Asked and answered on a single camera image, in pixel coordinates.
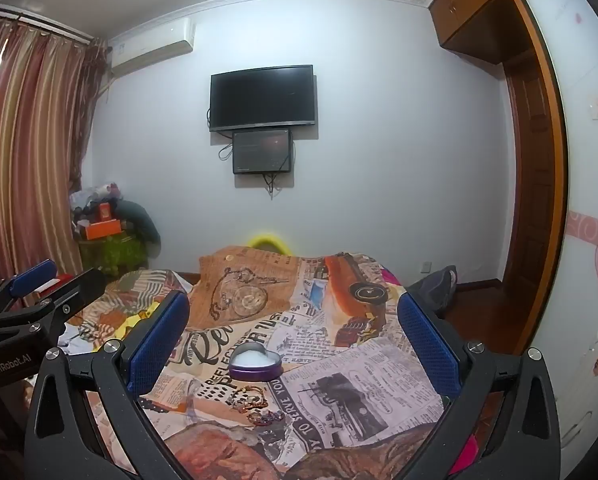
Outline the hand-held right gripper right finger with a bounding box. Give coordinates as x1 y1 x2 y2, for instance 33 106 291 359
397 291 562 480

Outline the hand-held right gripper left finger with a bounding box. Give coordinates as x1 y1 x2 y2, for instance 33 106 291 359
26 290 191 480

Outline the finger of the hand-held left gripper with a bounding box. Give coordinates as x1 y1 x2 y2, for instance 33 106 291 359
0 267 108 347
0 259 59 316

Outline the purple heart-shaped tin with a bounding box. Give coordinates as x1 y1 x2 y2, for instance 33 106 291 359
228 344 282 382

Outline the red gold beaded bracelet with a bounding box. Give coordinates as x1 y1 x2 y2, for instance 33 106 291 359
229 384 269 413

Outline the red white box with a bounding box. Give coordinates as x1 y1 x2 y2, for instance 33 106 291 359
33 272 76 297

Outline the yellow cloth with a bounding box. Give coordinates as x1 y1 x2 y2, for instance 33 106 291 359
113 300 156 342

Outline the green box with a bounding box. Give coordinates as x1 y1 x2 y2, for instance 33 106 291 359
79 235 148 277

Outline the black backpack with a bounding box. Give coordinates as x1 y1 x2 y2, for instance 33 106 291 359
406 265 458 319

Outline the orange box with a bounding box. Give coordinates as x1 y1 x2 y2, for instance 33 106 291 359
82 219 123 241

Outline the dark grey bag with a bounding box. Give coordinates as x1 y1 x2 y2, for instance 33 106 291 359
114 200 161 257

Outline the printed blanket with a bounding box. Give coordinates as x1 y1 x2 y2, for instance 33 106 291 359
64 245 480 480

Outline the magenta cloth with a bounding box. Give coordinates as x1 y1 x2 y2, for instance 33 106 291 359
451 432 480 477

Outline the striped curtain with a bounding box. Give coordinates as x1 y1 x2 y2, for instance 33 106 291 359
0 15 108 311

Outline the yellow round object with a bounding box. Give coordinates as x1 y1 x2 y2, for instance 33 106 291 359
248 232 293 254

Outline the white appliance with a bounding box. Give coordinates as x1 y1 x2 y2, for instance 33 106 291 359
554 317 598 456

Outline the wooden door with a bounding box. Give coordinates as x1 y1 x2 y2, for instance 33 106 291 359
499 0 570 356

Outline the small black monitor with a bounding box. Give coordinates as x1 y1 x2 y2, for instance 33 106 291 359
232 129 294 176

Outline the white air conditioner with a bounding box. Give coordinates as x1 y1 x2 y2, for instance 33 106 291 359
110 17 196 78

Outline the black television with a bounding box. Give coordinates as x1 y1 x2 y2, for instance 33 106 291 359
209 65 319 133

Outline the wooden overhead cabinet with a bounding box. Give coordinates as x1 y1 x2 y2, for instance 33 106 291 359
428 0 526 66

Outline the black monitor cable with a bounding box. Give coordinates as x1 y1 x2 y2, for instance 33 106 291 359
261 172 283 199

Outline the white curtain rail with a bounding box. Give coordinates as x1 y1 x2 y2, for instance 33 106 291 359
0 4 103 44

